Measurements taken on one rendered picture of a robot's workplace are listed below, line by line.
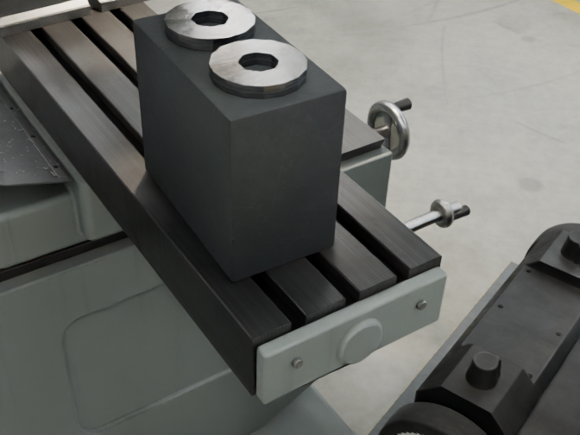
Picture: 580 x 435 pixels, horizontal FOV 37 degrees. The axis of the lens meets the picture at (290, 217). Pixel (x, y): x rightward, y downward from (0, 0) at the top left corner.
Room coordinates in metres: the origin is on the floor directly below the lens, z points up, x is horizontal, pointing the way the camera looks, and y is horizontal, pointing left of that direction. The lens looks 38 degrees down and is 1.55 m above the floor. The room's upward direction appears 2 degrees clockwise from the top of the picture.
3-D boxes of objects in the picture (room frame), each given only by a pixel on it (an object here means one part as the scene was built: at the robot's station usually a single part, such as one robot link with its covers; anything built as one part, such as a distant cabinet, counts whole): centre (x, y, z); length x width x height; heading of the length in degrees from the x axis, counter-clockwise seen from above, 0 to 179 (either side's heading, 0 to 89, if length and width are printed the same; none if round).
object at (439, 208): (1.27, -0.25, 0.56); 0.22 x 0.06 x 0.06; 125
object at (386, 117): (1.37, -0.15, 0.68); 0.16 x 0.12 x 0.12; 125
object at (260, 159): (0.74, 0.06, 1.08); 0.22 x 0.12 x 0.20; 32
